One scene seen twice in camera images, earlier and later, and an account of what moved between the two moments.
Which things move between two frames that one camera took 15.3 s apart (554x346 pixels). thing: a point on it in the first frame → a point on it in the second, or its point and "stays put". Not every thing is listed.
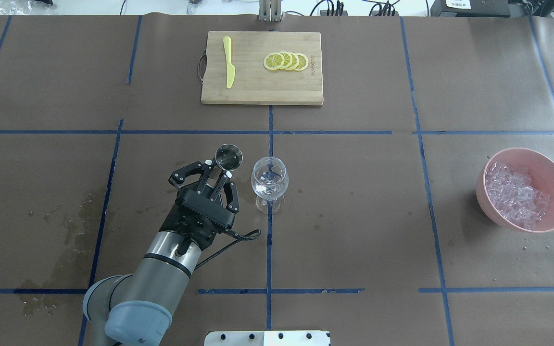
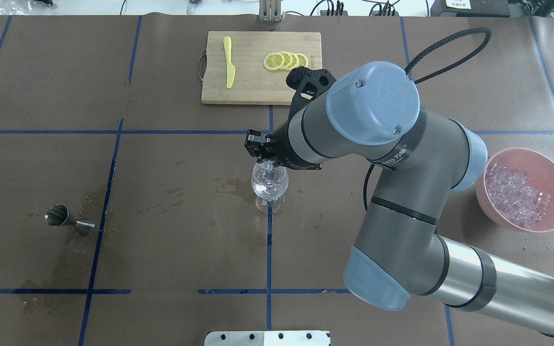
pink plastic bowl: (523, 190) stays put
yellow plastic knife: (231, 69) stays put
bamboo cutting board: (254, 83) stays put
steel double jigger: (229, 157) → (57, 215)
